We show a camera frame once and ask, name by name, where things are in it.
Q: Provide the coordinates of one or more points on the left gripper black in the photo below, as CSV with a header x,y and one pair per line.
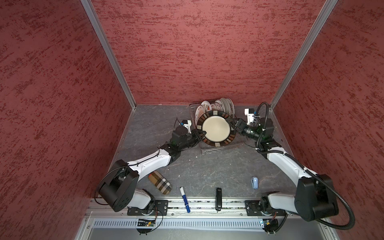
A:
x,y
196,134

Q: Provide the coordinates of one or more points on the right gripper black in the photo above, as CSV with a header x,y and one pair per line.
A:
x,y
239,122

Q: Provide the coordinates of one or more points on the dark striped rim plate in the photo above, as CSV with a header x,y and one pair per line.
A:
x,y
219,132

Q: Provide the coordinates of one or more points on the plain cream white plate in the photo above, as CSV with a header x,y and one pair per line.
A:
x,y
226,105

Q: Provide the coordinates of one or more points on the watermelon pattern white plate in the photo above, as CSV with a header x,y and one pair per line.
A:
x,y
207,106

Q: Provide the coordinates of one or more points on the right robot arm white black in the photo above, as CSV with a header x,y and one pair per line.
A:
x,y
315,198

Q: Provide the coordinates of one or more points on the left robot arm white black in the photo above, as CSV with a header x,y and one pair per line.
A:
x,y
119,187

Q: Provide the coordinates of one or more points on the red patterned rear plate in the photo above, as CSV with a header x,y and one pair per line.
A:
x,y
232,107

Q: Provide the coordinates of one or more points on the orange striped front plate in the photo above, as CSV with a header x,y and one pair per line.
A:
x,y
200,110

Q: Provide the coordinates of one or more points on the orange striped plate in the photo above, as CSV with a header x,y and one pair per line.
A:
x,y
216,107
200,110

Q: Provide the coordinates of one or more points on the plaid glasses case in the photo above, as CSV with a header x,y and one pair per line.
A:
x,y
162,184

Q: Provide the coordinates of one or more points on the light blue small bottle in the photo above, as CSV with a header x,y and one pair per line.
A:
x,y
255,183

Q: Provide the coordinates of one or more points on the blue white marker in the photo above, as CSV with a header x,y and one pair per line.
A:
x,y
185,199

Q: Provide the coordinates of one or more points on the black remote stick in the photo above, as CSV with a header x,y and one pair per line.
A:
x,y
218,201

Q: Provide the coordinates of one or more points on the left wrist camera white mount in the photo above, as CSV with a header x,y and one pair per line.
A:
x,y
187,124

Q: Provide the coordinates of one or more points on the wire dish rack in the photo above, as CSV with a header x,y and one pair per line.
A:
x,y
206,149

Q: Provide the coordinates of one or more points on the aluminium front rail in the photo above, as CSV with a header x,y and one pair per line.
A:
x,y
174,208

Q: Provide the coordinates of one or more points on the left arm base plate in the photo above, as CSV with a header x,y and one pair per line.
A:
x,y
156,207

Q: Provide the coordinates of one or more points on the right corner aluminium post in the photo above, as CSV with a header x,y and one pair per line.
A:
x,y
313,33

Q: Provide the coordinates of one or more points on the corner aluminium post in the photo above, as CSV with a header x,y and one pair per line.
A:
x,y
313,33
97,26

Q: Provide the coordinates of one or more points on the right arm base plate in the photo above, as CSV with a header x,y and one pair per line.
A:
x,y
255,207

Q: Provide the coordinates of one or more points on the left circuit board with wires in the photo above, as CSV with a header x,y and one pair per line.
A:
x,y
145,226

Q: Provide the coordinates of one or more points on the circuit board with wires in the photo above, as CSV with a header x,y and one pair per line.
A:
x,y
145,226
271,226

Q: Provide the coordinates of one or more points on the right circuit board with wires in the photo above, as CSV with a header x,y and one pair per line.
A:
x,y
271,226

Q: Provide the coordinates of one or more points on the left corner aluminium post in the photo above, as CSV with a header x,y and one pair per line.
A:
x,y
97,26

